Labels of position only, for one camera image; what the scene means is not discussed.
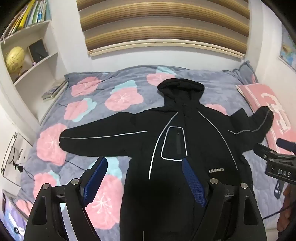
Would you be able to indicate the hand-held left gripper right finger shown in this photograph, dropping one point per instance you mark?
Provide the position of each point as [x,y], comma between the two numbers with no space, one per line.
[193,183]

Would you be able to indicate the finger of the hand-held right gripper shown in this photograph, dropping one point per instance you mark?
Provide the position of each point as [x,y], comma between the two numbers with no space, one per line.
[266,150]
[286,145]

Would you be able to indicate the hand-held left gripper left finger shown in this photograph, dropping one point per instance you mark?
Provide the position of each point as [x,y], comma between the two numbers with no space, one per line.
[94,180]

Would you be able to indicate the black hooded jacket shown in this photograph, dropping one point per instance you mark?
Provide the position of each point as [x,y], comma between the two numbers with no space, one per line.
[185,120]

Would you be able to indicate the person's right hand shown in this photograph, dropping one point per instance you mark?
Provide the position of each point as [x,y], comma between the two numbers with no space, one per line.
[290,199]

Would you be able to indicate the pink pillow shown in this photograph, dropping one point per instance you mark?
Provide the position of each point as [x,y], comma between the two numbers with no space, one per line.
[259,95]

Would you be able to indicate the grey pillow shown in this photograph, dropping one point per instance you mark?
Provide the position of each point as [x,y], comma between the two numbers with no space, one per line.
[245,71]

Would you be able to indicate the purple printed panel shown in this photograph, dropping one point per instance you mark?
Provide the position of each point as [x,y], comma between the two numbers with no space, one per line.
[11,217]

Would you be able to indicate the grey floral blanket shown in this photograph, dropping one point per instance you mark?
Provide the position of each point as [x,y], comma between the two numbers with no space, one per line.
[104,76]

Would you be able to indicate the yellow globe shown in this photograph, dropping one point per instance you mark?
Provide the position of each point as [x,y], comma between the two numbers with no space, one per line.
[15,59]

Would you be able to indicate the white bookshelf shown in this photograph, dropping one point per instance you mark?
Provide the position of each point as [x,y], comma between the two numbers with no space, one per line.
[39,27]

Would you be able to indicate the striped window blind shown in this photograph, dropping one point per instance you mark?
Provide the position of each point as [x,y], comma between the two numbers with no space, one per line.
[161,23]

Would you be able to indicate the row of books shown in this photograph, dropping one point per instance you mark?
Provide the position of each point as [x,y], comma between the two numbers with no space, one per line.
[30,16]

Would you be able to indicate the wall drawing poster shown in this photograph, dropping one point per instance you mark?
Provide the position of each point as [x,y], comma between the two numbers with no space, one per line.
[13,157]

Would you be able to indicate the wall map poster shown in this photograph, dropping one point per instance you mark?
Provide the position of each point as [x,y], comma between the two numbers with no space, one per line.
[288,51]

